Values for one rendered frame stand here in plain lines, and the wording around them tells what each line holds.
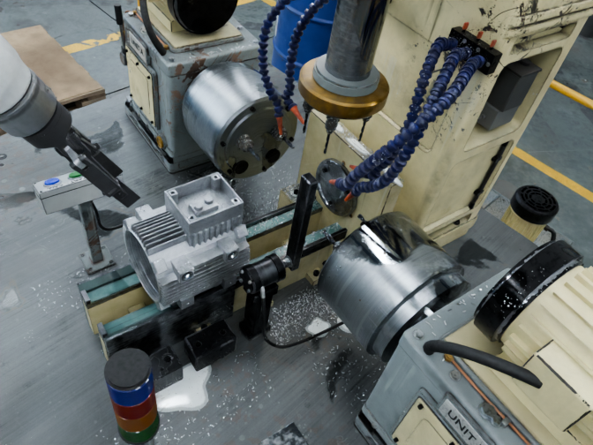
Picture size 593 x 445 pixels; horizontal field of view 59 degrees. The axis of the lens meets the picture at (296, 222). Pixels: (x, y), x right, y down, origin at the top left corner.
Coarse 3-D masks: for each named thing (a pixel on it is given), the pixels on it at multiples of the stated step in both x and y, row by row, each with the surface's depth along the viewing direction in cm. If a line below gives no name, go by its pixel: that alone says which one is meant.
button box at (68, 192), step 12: (60, 180) 110; (72, 180) 110; (84, 180) 110; (36, 192) 108; (48, 192) 106; (60, 192) 108; (72, 192) 109; (84, 192) 110; (96, 192) 112; (48, 204) 107; (60, 204) 108; (72, 204) 110
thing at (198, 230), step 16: (208, 176) 106; (176, 192) 101; (192, 192) 106; (208, 192) 107; (224, 192) 107; (176, 208) 99; (192, 208) 102; (208, 208) 102; (224, 208) 100; (240, 208) 103; (192, 224) 97; (208, 224) 100; (224, 224) 103; (192, 240) 100
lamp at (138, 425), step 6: (156, 408) 78; (150, 414) 76; (156, 414) 79; (120, 420) 75; (126, 420) 74; (132, 420) 74; (138, 420) 74; (144, 420) 75; (150, 420) 77; (120, 426) 77; (126, 426) 75; (132, 426) 75; (138, 426) 76; (144, 426) 77
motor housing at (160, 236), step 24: (168, 216) 102; (144, 240) 98; (168, 240) 99; (216, 240) 104; (240, 240) 107; (144, 264) 112; (168, 264) 99; (216, 264) 104; (240, 264) 108; (144, 288) 110; (168, 288) 99; (192, 288) 103
